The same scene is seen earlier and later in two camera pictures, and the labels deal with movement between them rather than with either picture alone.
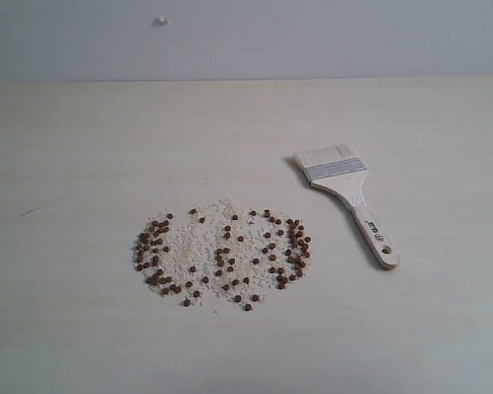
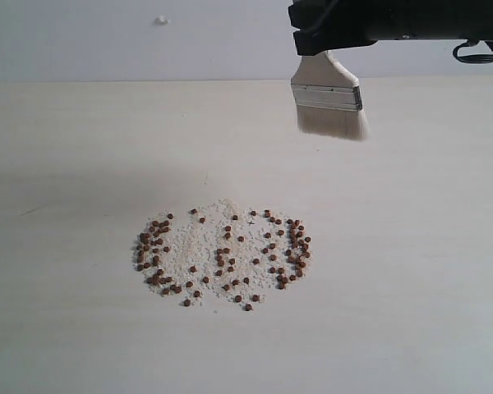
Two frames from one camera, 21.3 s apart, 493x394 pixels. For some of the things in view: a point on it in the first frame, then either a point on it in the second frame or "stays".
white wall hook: (161, 20) stays
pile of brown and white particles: (222, 249) stays
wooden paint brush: (338, 170) -> (328, 98)
